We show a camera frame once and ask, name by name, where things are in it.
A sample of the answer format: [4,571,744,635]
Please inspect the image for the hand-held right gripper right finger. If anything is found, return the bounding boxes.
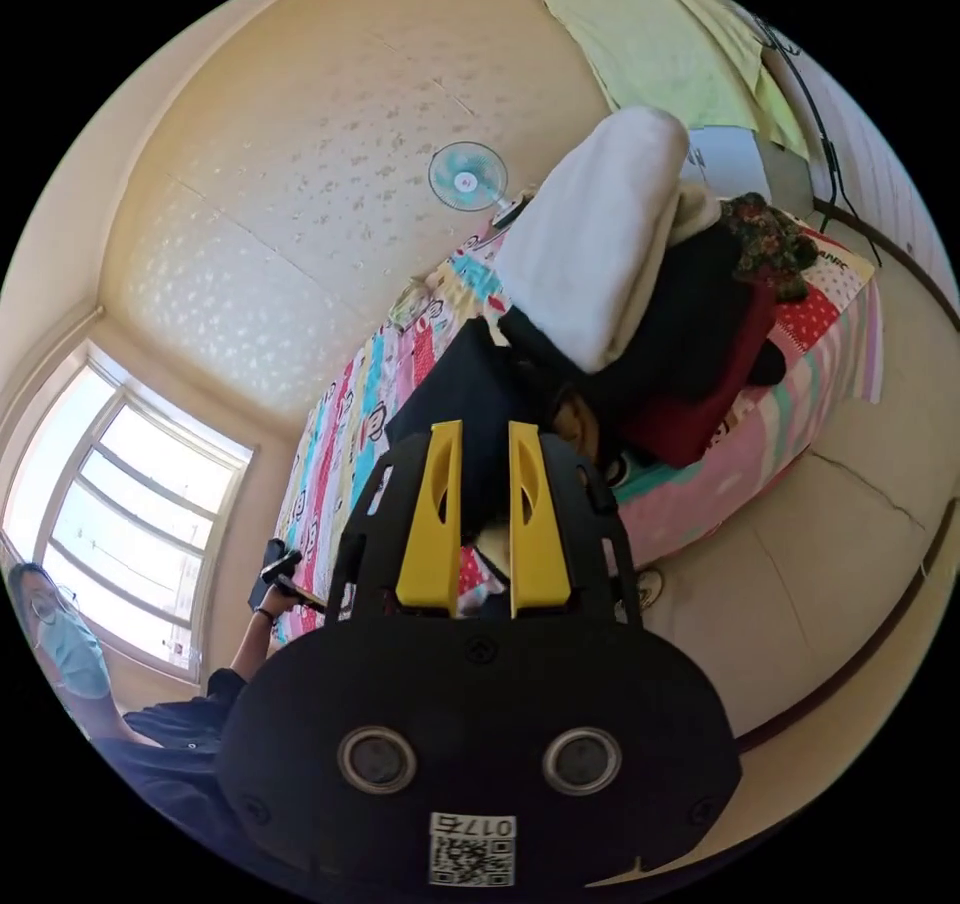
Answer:
[509,420,571,619]

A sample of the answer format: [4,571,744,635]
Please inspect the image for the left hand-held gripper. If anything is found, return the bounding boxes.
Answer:
[257,539,329,616]

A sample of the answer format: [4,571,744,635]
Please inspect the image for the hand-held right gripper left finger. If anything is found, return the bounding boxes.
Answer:
[395,420,464,615]

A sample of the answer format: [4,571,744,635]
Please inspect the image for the person's left forearm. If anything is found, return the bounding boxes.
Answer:
[227,609,277,689]

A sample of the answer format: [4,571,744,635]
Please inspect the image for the black pants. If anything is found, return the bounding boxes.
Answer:
[385,316,560,545]

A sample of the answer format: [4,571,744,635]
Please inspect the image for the bed with printed sheet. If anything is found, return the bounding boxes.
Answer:
[272,195,888,648]

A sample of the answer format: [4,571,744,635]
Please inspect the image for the window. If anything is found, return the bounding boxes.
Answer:
[0,339,258,689]

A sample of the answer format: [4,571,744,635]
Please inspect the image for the person's body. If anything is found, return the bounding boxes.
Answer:
[5,561,253,857]

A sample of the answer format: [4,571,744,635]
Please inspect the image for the pile of clothes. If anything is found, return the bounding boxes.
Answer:
[491,104,820,487]

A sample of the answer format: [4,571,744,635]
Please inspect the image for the yellow curtain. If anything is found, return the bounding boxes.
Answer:
[539,0,813,164]

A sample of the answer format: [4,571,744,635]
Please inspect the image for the wall fan with blue blades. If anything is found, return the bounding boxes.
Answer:
[426,140,528,230]

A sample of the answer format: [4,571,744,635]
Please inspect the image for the black cable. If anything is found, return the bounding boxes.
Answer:
[753,15,885,269]

